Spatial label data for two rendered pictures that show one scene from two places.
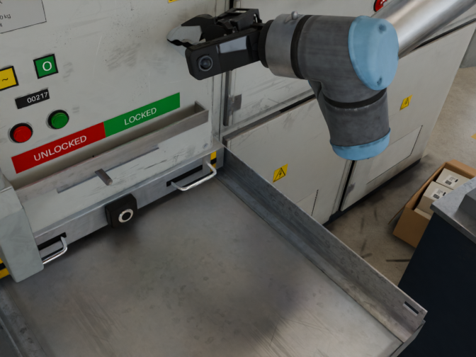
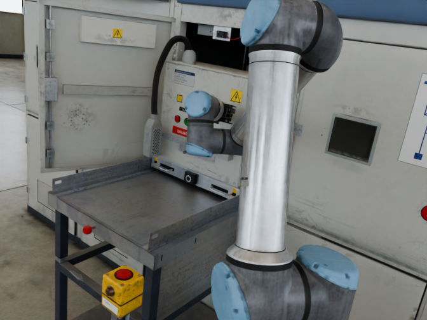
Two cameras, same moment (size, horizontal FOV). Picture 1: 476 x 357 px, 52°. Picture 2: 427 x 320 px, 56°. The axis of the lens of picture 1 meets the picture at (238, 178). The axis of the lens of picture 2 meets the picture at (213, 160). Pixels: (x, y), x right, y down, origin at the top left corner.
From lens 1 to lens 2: 1.54 m
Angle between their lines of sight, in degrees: 70
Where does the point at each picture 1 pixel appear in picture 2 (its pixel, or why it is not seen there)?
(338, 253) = (187, 223)
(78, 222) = (178, 168)
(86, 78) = not seen: hidden behind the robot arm
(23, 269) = (145, 150)
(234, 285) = (165, 208)
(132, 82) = not seen: hidden behind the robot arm
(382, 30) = (197, 93)
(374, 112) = (189, 127)
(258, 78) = (301, 193)
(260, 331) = (142, 213)
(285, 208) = (212, 212)
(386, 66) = (192, 106)
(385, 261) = not seen: outside the picture
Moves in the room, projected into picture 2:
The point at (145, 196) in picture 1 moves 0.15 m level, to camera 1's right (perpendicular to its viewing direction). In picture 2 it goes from (202, 182) to (206, 195)
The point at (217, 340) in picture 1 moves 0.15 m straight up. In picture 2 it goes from (136, 204) to (139, 169)
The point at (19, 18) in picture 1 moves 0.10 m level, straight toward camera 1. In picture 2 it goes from (187, 82) to (168, 82)
